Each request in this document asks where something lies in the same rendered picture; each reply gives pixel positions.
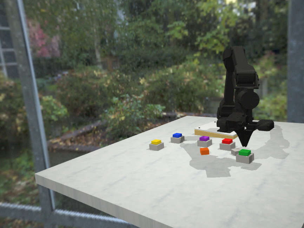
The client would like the blue button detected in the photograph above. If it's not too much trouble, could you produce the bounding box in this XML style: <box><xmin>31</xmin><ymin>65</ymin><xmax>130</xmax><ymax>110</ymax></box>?
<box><xmin>171</xmin><ymin>133</ymin><xmax>185</xmax><ymax>144</ymax></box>

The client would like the green button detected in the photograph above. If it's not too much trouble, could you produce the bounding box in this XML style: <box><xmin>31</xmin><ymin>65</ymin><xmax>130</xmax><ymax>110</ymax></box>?
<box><xmin>236</xmin><ymin>149</ymin><xmax>254</xmax><ymax>164</ymax></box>

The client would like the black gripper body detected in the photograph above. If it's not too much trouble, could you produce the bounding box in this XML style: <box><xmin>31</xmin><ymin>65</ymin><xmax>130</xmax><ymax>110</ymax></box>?
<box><xmin>217</xmin><ymin>105</ymin><xmax>274</xmax><ymax>132</ymax></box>

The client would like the red button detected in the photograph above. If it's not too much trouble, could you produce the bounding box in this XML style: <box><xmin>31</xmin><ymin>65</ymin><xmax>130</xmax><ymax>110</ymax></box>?
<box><xmin>219</xmin><ymin>138</ymin><xmax>236</xmax><ymax>151</ymax></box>

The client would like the purple button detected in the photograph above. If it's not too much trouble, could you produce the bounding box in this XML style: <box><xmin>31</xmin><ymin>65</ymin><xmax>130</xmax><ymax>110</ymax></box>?
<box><xmin>197</xmin><ymin>136</ymin><xmax>212</xmax><ymax>147</ymax></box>

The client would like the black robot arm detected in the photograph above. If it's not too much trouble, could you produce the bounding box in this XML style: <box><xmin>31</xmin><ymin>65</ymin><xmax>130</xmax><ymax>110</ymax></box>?
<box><xmin>217</xmin><ymin>46</ymin><xmax>260</xmax><ymax>133</ymax></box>

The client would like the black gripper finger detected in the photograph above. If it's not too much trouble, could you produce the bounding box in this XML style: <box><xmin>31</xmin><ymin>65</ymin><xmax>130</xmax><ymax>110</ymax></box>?
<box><xmin>231</xmin><ymin>126</ymin><xmax>245</xmax><ymax>147</ymax></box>
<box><xmin>243</xmin><ymin>128</ymin><xmax>257</xmax><ymax>147</ymax></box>

